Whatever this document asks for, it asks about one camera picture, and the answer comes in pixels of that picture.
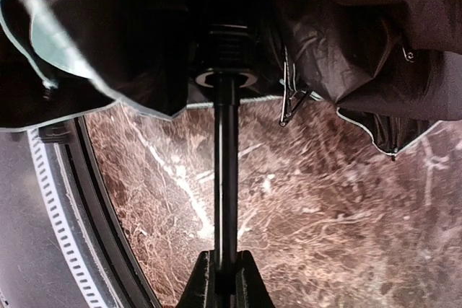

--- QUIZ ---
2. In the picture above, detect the white slotted cable duct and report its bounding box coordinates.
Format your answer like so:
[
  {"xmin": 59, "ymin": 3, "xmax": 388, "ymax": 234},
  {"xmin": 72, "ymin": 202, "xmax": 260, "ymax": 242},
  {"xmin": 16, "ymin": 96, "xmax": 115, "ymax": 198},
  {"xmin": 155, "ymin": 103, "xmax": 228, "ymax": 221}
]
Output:
[{"xmin": 27, "ymin": 130, "xmax": 105, "ymax": 307}]

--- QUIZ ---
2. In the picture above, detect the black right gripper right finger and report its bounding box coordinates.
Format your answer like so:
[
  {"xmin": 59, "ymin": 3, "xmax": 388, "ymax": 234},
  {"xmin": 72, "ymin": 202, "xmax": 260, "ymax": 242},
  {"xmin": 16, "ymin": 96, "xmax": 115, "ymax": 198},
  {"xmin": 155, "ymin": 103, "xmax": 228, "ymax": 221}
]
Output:
[{"xmin": 235, "ymin": 250, "xmax": 275, "ymax": 308}]

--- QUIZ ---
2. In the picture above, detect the mint green folding umbrella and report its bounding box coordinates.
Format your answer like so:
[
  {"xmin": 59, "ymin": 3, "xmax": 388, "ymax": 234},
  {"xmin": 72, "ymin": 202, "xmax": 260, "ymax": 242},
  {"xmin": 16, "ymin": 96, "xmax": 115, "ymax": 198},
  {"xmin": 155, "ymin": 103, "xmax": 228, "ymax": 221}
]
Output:
[{"xmin": 0, "ymin": 0, "xmax": 462, "ymax": 273}]

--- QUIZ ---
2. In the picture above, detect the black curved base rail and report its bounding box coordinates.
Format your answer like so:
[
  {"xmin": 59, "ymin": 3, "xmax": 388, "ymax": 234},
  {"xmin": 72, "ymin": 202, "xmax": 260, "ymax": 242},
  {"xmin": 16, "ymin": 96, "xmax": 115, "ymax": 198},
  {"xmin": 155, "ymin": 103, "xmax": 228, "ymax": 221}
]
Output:
[{"xmin": 36, "ymin": 117, "xmax": 161, "ymax": 307}]

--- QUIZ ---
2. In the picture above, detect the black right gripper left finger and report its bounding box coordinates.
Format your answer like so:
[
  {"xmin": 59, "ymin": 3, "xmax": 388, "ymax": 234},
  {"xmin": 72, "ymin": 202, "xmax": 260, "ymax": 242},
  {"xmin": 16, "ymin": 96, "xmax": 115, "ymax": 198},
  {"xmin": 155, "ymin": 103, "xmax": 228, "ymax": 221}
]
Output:
[{"xmin": 176, "ymin": 250, "xmax": 217, "ymax": 308}]

